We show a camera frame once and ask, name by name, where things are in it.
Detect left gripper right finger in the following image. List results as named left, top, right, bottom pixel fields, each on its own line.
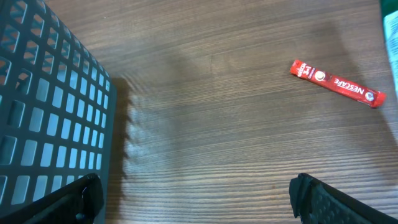
left=289, top=173, right=397, bottom=224

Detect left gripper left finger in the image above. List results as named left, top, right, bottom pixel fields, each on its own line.
left=1, top=173, right=104, bottom=224

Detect red sachet pack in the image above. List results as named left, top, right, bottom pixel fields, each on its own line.
left=290, top=60, right=386, bottom=108

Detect green 3M gloves packet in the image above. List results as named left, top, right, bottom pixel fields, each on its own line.
left=379, top=0, right=398, bottom=91

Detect grey plastic mesh basket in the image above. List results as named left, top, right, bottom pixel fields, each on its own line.
left=1, top=0, right=117, bottom=216

